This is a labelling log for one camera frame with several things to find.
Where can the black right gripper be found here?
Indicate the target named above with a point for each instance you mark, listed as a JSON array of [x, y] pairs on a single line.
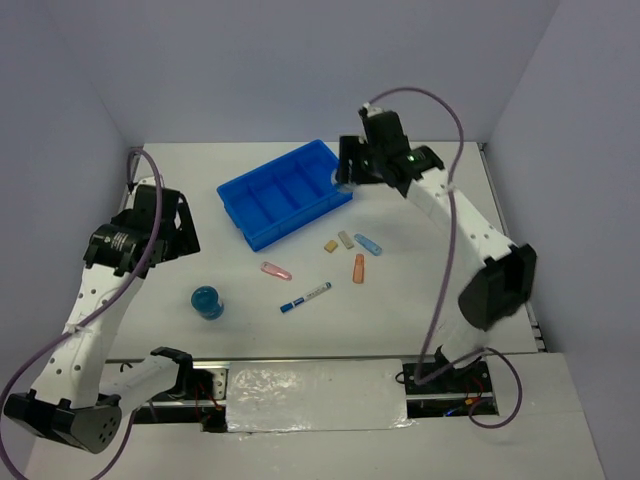
[[350, 148]]

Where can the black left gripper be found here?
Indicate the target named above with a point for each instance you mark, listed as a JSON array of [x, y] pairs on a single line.
[[185, 240]]

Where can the blue slime jar printed lid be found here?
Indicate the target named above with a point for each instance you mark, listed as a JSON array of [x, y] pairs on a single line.
[[341, 187]]

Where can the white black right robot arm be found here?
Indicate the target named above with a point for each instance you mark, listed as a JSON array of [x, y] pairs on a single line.
[[500, 272]]

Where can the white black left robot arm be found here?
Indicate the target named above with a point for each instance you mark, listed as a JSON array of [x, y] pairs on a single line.
[[69, 403]]

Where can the pink translucent case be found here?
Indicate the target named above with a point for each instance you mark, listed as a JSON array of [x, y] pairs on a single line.
[[275, 271]]

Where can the grey eraser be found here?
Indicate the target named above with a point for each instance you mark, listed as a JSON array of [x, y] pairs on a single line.
[[345, 239]]

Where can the blue translucent case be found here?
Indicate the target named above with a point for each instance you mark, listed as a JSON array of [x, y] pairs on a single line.
[[368, 244]]

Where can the blue plastic compartment tray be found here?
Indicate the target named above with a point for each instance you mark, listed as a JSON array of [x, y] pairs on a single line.
[[283, 195]]

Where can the yellow eraser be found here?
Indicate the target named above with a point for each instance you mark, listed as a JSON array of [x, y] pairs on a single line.
[[330, 246]]

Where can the blue white marker pen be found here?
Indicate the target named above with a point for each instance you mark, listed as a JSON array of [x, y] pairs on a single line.
[[306, 297]]

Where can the orange translucent case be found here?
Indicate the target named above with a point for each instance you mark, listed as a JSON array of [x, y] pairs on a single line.
[[359, 269]]

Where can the white foil covered panel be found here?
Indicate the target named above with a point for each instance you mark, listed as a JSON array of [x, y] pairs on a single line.
[[313, 396]]

